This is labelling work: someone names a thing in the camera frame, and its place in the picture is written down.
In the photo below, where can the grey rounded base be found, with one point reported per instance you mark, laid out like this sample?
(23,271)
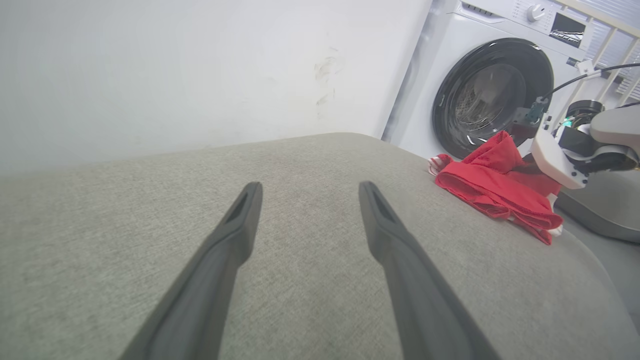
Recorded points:
(605,205)

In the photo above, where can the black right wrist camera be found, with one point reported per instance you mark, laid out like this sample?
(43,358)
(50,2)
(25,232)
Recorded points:
(522,119)

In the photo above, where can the teal right camera connector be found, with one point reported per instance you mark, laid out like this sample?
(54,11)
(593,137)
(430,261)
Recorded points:
(537,110)

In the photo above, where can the white washing machine knob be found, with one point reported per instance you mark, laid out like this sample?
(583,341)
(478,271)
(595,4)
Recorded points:
(535,12)

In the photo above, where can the red and white jersey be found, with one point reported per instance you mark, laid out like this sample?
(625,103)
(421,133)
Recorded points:
(495,185)

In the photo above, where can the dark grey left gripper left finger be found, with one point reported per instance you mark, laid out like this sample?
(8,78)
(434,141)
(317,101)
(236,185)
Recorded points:
(200,295)

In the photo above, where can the white slatted rack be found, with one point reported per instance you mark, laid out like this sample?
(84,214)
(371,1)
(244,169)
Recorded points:
(612,45)

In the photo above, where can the white washing machine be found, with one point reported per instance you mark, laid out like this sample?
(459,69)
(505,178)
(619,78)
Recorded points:
(435,60)

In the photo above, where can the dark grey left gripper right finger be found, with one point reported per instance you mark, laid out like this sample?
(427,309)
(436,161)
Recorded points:
(425,300)

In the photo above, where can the black round washing machine door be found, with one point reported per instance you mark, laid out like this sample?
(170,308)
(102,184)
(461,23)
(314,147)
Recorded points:
(450,100)

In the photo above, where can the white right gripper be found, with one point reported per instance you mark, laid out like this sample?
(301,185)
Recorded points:
(550,160)

